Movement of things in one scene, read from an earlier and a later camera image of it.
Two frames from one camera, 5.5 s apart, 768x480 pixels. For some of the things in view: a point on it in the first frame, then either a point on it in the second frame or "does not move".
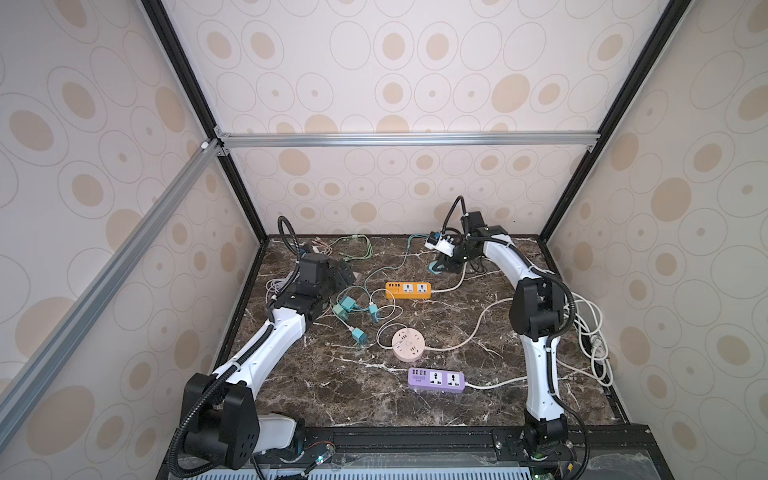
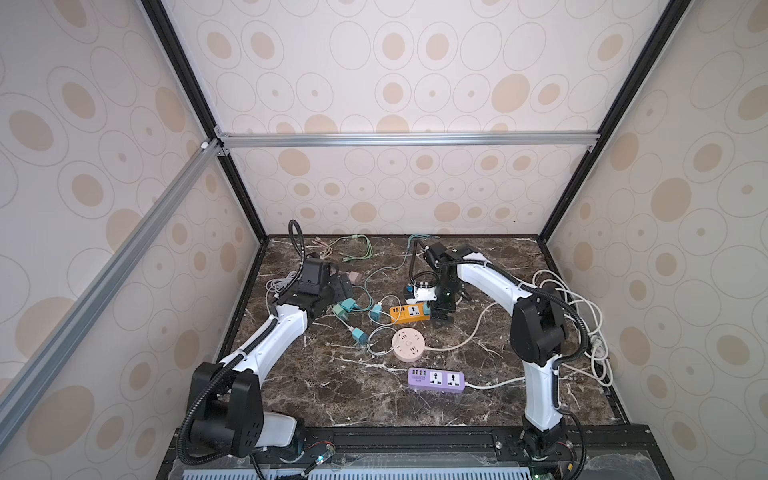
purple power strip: [436, 380] does not move
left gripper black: [340, 281] does not move
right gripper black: [453, 263] to [440, 318]
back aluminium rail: [505, 138] does not move
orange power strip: [408, 290] to [408, 313]
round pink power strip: [408, 344] does not move
